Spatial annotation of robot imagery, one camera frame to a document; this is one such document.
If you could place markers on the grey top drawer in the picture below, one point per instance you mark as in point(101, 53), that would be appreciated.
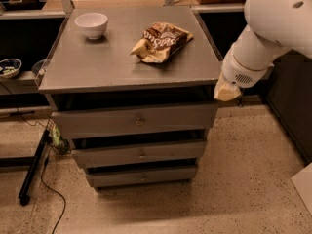
point(111, 122)

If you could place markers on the grey side shelf right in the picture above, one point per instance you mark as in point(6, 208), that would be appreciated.
point(267, 72)

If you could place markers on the grey drawer cabinet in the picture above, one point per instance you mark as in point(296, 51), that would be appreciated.
point(96, 74)

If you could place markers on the blue patterned bowl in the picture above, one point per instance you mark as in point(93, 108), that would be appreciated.
point(10, 67)

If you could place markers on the grey drawer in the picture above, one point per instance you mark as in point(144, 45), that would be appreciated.
point(141, 176)
point(111, 122)
point(139, 153)

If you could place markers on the green item in wire basket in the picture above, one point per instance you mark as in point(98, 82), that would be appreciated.
point(59, 144)

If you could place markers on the clear glass bowl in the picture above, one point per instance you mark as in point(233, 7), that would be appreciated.
point(40, 67)

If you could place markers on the grey side shelf left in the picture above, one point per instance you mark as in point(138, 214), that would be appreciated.
point(24, 83)

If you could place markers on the white ceramic bowl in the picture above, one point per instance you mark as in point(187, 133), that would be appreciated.
point(92, 25)

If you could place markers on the grey bottom drawer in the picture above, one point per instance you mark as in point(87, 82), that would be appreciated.
point(141, 176)

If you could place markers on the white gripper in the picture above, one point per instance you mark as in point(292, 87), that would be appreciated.
point(238, 72)

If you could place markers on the brown snack chip bag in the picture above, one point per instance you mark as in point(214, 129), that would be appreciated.
point(159, 41)

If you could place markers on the black table leg bar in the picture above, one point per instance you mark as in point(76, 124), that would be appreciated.
point(24, 198)

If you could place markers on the grey side shelf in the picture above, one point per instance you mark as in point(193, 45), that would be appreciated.
point(24, 83)
point(267, 72)

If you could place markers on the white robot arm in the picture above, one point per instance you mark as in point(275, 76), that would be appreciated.
point(273, 28)

